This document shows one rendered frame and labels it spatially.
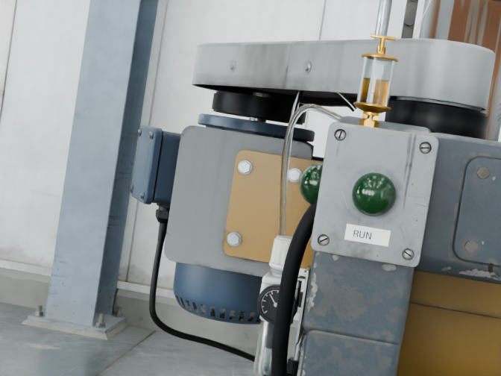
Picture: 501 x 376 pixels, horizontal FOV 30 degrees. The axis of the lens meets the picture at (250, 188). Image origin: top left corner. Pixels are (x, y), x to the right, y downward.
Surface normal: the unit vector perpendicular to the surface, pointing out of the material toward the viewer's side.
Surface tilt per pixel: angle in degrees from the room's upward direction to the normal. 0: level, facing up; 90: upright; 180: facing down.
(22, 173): 90
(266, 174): 90
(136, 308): 90
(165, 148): 90
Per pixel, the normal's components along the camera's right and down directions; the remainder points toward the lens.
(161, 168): 0.30, 0.10
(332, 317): -0.14, 0.03
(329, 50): -0.85, -0.11
